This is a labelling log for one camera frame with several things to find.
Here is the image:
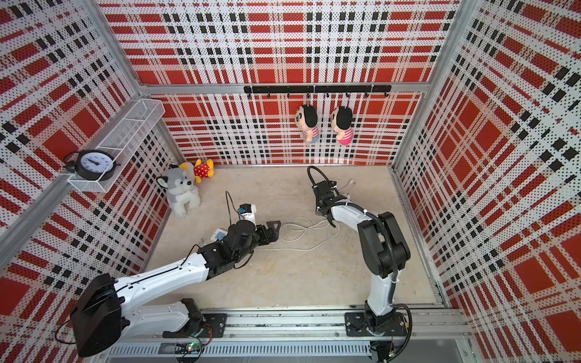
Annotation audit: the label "white power strip cord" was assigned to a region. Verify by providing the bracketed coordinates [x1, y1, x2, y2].
[253, 178, 357, 253]

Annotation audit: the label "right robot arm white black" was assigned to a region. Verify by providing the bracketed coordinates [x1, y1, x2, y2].
[312, 180, 411, 337]

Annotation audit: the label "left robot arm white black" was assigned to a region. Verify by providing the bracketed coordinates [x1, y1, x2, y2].
[70, 220, 281, 358]

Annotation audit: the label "hanging doll pink shorts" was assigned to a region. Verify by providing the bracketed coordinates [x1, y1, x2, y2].
[331, 106, 354, 146]

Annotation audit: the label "hanging doll blue shorts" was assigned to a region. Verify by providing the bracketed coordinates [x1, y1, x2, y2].
[295, 104, 319, 144]

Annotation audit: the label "yellow red plush toy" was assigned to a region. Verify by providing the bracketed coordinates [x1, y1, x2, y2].
[179, 159, 215, 184]

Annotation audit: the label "grey husky plush toy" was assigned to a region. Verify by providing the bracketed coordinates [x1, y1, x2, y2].
[156, 164, 201, 218]

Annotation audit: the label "green circuit board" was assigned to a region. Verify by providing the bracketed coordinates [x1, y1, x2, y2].
[175, 342, 203, 356]

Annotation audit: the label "black round alarm clock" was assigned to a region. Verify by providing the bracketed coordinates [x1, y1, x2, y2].
[63, 150, 118, 182]

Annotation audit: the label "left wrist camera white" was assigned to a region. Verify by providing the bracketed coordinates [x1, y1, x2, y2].
[238, 204, 257, 225]

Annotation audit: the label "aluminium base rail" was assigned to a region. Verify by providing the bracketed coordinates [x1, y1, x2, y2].
[93, 304, 479, 362]

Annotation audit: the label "black wall hook rail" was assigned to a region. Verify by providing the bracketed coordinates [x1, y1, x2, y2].
[243, 85, 393, 97]

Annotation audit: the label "white wire mesh shelf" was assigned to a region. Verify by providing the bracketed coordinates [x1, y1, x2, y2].
[67, 98, 164, 193]

